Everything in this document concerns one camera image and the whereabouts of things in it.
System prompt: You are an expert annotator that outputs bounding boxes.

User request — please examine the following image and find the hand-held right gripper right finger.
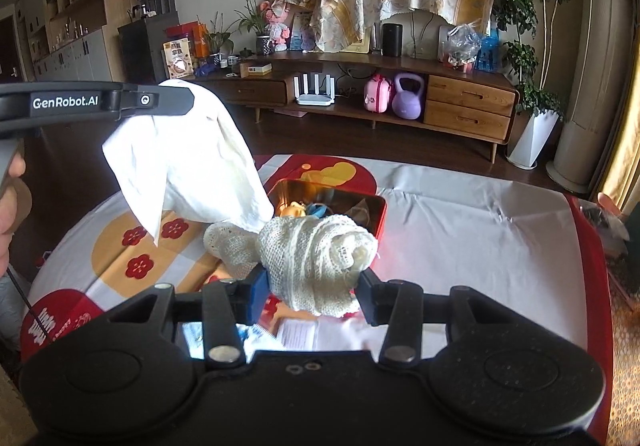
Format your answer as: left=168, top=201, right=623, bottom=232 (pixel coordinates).
left=356, top=270, right=506, bottom=366

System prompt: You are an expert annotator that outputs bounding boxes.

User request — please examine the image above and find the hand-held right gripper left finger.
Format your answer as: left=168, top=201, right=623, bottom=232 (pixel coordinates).
left=107, top=265, right=271, bottom=368

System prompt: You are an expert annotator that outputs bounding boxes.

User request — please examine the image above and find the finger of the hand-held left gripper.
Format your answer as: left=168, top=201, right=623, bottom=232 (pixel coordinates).
left=120, top=80, right=196, bottom=120

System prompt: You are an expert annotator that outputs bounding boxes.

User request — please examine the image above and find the white sachet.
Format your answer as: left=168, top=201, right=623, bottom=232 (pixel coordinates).
left=277, top=319, right=319, bottom=352

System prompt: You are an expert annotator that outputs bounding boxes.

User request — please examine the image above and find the white knitted glove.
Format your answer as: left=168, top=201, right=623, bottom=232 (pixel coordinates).
left=204, top=213, right=378, bottom=319

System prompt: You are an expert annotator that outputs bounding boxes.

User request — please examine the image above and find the white cloth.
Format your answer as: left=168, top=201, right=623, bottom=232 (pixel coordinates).
left=102, top=81, right=275, bottom=247

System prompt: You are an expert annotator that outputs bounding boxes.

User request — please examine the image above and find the red tin box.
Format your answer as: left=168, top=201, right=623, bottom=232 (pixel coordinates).
left=265, top=179, right=388, bottom=252

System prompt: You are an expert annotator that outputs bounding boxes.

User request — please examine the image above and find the person's left hand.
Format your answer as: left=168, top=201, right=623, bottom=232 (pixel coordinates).
left=0, top=152, right=33, bottom=238

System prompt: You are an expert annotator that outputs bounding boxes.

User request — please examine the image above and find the yellow snack box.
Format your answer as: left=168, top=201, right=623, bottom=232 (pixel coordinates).
left=162, top=37, right=195, bottom=81

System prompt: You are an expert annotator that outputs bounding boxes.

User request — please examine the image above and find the black cabinet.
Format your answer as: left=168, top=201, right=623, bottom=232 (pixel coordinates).
left=118, top=0, right=181, bottom=84

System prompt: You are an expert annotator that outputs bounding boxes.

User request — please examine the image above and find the red gift box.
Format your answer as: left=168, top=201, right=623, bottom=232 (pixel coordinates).
left=166, top=21, right=208, bottom=60

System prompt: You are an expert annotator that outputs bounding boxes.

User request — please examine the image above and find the small potted plant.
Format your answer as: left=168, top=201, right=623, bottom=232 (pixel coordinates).
left=197, top=14, right=233, bottom=67

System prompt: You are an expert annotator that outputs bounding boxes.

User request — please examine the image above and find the potted orchid plant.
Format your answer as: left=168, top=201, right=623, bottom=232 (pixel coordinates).
left=234, top=0, right=273, bottom=56

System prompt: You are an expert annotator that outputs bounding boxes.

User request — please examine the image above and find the printed tablecloth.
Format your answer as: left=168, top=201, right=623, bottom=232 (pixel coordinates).
left=20, top=153, right=616, bottom=446

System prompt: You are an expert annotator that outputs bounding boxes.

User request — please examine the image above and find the pink plush doll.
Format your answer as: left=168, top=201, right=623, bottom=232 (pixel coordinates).
left=259, top=0, right=292, bottom=52

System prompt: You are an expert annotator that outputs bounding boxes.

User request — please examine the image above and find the white router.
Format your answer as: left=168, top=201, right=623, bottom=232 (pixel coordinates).
left=295, top=74, right=336, bottom=106

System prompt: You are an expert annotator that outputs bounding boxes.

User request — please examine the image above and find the pastel picture card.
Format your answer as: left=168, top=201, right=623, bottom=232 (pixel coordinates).
left=290, top=11, right=316, bottom=51

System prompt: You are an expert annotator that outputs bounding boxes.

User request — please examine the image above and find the purple kettlebell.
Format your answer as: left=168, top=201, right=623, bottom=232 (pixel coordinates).
left=391, top=73, right=426, bottom=120

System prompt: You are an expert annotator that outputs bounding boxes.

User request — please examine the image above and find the pink toy case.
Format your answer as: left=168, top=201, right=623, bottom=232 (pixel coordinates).
left=363, top=73, right=393, bottom=113

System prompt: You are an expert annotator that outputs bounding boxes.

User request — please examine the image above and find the wooden television cabinet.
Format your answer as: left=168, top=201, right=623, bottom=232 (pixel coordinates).
left=197, top=51, right=521, bottom=164

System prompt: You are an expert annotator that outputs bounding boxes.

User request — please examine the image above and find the black cylinder speaker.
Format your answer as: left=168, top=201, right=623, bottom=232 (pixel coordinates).
left=382, top=23, right=404, bottom=58

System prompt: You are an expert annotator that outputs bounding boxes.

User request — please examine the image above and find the clear plastic bag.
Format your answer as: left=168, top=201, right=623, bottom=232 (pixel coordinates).
left=446, top=24, right=482, bottom=70

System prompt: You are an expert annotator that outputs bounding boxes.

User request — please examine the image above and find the blue bottle pack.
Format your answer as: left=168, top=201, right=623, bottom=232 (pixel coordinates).
left=475, top=29, right=501, bottom=73

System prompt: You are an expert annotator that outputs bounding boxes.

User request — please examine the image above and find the yellow curtain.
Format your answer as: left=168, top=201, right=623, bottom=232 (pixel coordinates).
left=595, top=0, right=640, bottom=217

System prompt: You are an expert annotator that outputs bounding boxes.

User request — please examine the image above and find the potted green tree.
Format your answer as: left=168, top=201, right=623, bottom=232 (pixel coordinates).
left=492, top=0, right=581, bottom=170

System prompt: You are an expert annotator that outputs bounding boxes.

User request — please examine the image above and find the wall shelving unit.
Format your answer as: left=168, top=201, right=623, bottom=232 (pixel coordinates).
left=15, top=0, right=128, bottom=82

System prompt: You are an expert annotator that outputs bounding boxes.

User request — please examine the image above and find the black cable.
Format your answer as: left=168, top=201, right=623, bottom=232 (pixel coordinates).
left=5, top=265, right=51, bottom=342

